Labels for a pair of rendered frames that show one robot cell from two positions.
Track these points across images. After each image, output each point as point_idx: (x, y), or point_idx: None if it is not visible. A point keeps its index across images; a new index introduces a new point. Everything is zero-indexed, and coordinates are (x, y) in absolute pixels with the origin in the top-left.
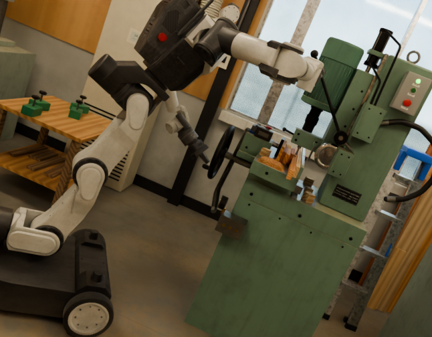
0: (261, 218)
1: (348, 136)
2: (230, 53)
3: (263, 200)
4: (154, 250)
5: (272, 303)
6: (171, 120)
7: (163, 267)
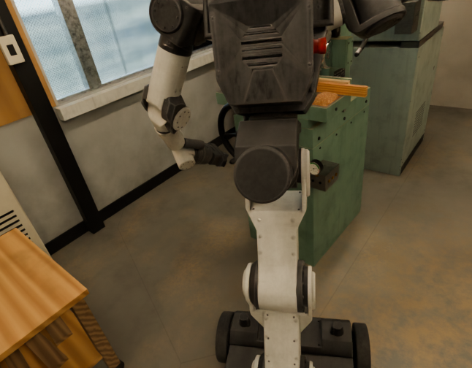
0: (328, 148)
1: None
2: (406, 0)
3: (325, 134)
4: (196, 267)
5: (345, 190)
6: (180, 155)
7: (227, 265)
